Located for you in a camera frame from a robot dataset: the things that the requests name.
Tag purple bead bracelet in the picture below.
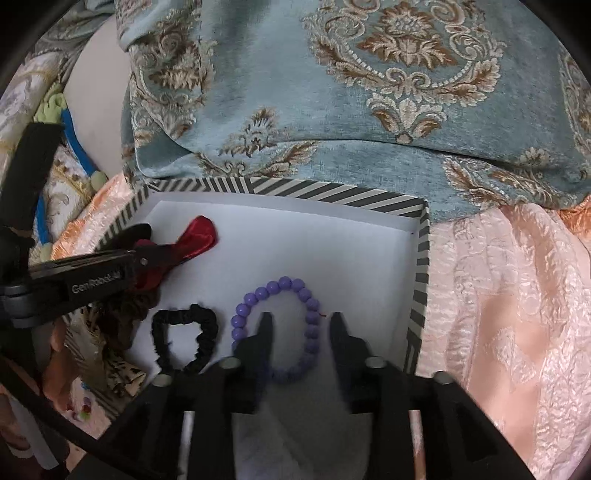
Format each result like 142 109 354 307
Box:
230 276 321 384

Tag black scrunchie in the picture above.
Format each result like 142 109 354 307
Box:
151 303 220 374

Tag beige headboard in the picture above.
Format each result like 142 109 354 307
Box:
62 32 139 176

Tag green and blue plush toy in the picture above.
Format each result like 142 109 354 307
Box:
34 92 109 259

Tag teal damask cloth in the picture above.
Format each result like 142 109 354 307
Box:
120 0 591 222

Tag leopard print scrunchie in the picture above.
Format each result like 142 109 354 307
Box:
65 295 154 398

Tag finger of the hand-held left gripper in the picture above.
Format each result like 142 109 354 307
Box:
134 242 186 292
99 224 153 253

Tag floral embroidered pillow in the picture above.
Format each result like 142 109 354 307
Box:
41 148 108 234

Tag multicolour bead bracelet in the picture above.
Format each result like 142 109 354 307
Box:
68 379 94 422

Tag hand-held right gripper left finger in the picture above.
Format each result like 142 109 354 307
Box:
99 312 278 480

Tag dark red scrunchie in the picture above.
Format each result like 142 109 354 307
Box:
134 215 221 291

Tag grey gold damask cushion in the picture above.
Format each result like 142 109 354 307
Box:
0 18 116 155

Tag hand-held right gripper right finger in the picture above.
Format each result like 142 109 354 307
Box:
329 313 536 480

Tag pink textured blanket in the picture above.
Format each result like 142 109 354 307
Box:
51 173 591 480

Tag striped cardboard box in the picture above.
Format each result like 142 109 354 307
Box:
62 176 431 480

